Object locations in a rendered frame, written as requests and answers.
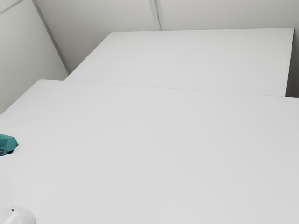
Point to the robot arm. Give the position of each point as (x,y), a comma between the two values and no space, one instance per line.
(16,215)

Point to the teal faceted mug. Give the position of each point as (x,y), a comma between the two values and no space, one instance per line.
(7,143)

